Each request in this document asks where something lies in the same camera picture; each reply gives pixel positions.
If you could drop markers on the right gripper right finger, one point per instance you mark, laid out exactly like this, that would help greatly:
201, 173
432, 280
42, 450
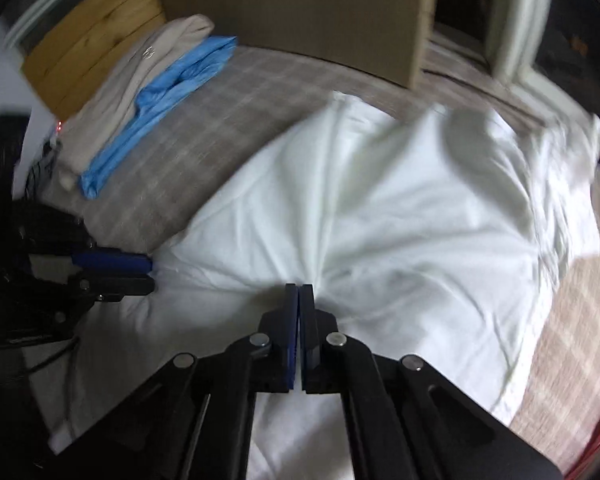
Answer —
324, 352

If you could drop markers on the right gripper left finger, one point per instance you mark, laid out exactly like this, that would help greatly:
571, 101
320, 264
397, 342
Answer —
275, 345

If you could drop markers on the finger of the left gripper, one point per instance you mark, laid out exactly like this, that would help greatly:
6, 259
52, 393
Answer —
112, 287
113, 261

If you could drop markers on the white garment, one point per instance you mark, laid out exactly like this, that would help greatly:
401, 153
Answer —
200, 417

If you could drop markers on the beige folded garment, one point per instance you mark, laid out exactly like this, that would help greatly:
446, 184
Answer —
102, 118

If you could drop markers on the wooden headboard panel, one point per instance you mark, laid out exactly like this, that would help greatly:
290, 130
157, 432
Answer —
72, 61

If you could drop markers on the blue folded garment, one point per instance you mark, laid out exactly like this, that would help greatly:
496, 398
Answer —
180, 79

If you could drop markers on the plaid bed blanket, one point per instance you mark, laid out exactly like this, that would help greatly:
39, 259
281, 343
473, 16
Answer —
220, 135

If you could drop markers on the brown cardboard box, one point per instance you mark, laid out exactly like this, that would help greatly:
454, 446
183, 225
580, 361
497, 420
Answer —
384, 38

